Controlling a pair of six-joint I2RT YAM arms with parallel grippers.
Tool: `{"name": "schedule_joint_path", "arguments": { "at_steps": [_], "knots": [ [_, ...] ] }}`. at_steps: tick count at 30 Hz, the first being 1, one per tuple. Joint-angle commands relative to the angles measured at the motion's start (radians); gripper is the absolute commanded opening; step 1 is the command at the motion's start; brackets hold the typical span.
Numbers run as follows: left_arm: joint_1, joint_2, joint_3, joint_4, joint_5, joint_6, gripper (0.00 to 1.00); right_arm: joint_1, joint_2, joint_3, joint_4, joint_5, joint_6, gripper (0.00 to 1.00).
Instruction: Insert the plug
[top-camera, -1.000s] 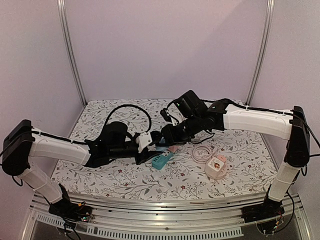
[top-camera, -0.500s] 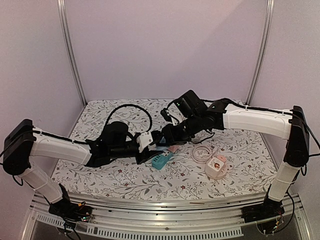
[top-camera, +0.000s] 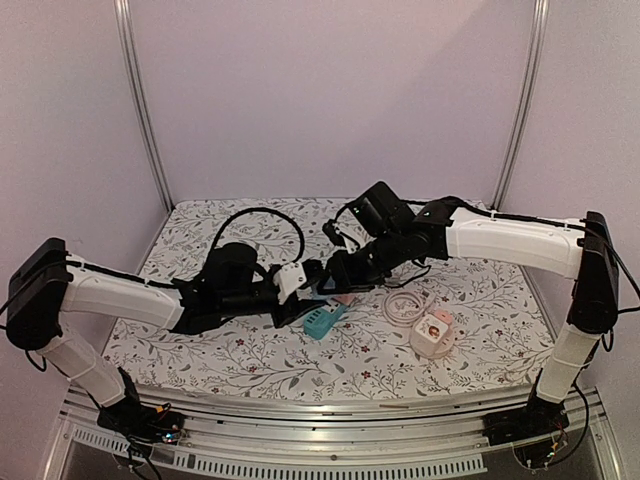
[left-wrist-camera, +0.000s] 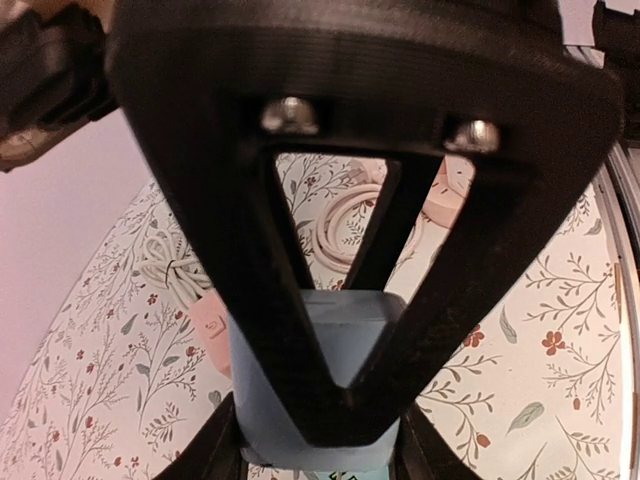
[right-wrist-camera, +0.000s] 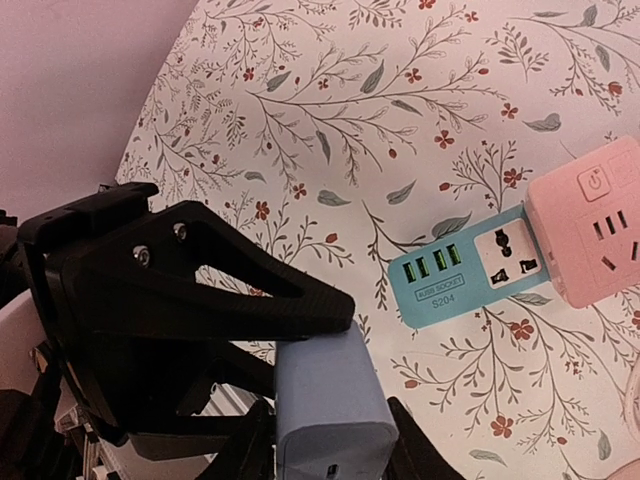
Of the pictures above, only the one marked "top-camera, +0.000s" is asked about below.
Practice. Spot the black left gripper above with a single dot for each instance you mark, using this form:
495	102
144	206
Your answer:
294	310

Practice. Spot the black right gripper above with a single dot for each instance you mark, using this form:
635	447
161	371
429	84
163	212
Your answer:
337	273

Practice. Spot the pink cube socket adapter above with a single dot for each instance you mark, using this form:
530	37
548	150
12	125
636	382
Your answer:
347	300

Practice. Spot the white cube socket adapter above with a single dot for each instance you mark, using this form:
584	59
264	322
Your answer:
427	335

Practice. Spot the teal power strip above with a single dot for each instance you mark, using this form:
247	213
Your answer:
319	322

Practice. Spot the pink round power socket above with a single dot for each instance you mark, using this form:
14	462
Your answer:
445	345

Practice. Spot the orange usb charger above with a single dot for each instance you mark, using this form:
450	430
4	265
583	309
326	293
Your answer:
443	316

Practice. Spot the light blue usb charger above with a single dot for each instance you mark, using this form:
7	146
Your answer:
314	292

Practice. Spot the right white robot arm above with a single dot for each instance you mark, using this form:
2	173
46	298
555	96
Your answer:
578	253

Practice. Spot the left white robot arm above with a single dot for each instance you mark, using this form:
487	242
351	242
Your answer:
53	282

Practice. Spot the floral patterned table mat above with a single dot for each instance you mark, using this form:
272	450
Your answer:
499	335

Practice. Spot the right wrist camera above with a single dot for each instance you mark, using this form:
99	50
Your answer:
340	237

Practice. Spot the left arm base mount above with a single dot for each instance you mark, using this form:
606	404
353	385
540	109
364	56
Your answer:
139	422

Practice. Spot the aluminium front rail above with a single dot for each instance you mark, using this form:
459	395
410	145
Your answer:
234	438

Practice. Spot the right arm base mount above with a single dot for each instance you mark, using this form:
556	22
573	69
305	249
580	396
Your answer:
537	417

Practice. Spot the right aluminium frame post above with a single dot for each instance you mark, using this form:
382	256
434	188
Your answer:
527	90

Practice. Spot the aluminium frame post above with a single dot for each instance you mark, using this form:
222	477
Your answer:
527	90
133	70

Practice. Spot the left aluminium frame post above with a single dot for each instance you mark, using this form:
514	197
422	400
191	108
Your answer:
133	70

